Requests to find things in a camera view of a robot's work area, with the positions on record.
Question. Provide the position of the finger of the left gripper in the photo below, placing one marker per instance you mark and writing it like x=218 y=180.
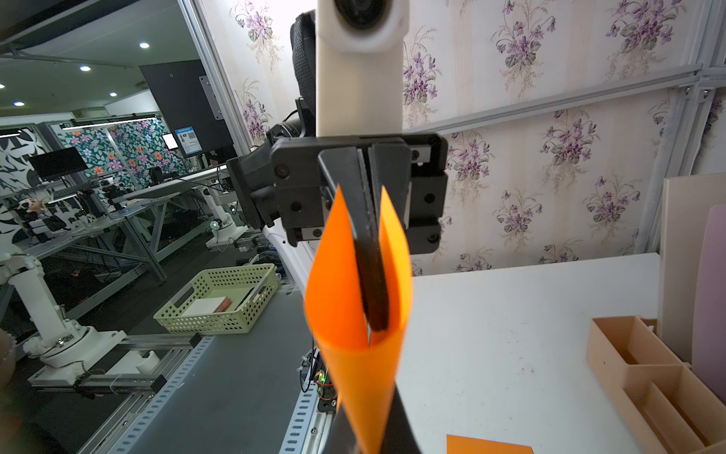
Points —
x=391 y=169
x=345 y=171

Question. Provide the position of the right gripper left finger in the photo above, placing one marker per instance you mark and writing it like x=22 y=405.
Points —
x=341 y=437

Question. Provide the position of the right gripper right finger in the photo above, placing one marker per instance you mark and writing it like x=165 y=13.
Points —
x=398 y=437

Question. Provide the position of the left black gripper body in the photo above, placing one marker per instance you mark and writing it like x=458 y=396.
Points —
x=303 y=193

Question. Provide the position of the orange square paper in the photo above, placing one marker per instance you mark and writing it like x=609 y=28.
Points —
x=363 y=364
x=467 y=445

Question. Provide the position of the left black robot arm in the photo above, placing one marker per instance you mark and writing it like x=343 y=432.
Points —
x=253 y=176

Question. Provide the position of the green perforated basket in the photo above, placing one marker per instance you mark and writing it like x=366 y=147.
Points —
x=220 y=301

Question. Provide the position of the peach desk organizer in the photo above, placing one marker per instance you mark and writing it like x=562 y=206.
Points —
x=665 y=406

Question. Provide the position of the beige board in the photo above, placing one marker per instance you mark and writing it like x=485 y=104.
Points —
x=687 y=202

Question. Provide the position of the pink board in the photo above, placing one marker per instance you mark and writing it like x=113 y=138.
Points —
x=708 y=341

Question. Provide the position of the white perforated cable tray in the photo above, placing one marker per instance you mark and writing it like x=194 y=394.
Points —
x=305 y=427

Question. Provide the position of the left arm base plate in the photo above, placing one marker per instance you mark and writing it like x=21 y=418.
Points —
x=314 y=376

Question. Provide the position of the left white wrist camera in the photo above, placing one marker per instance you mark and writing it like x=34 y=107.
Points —
x=359 y=67

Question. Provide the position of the aluminium mounting rail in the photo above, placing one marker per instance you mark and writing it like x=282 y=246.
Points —
x=140 y=369

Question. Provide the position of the white robot on pedestal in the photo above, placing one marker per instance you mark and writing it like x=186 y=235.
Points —
x=61 y=342

